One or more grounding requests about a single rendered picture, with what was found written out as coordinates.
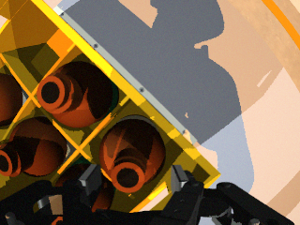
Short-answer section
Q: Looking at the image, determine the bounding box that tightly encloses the yellow crate with dividers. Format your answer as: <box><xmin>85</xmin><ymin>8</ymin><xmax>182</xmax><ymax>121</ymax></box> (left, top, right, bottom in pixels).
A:
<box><xmin>0</xmin><ymin>0</ymin><xmax>221</xmax><ymax>213</ymax></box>

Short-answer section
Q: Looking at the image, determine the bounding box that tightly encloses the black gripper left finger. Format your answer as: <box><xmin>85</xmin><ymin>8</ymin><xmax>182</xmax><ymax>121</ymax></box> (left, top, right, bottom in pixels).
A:
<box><xmin>0</xmin><ymin>164</ymin><xmax>102</xmax><ymax>225</ymax></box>

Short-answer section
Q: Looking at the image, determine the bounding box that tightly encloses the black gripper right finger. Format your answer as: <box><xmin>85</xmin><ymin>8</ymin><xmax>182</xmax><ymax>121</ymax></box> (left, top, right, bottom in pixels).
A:
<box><xmin>148</xmin><ymin>165</ymin><xmax>294</xmax><ymax>225</ymax></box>

